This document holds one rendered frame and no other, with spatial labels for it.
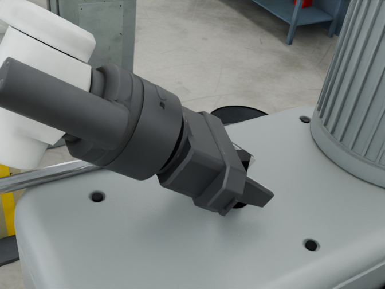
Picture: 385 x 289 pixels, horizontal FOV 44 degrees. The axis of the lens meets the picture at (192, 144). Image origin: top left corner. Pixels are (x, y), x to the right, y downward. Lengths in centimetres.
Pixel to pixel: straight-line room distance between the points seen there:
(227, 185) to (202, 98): 383
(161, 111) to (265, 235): 18
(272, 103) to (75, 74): 404
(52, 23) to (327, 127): 38
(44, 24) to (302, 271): 32
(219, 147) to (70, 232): 17
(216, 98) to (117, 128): 395
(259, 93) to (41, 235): 409
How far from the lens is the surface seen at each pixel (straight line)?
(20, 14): 39
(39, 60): 37
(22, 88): 33
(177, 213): 50
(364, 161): 60
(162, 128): 40
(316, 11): 602
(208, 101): 423
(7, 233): 298
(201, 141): 44
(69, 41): 37
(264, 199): 50
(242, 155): 49
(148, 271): 45
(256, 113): 307
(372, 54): 55
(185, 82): 447
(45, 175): 53
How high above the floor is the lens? 225
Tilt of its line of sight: 38 degrees down
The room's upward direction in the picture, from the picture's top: 8 degrees clockwise
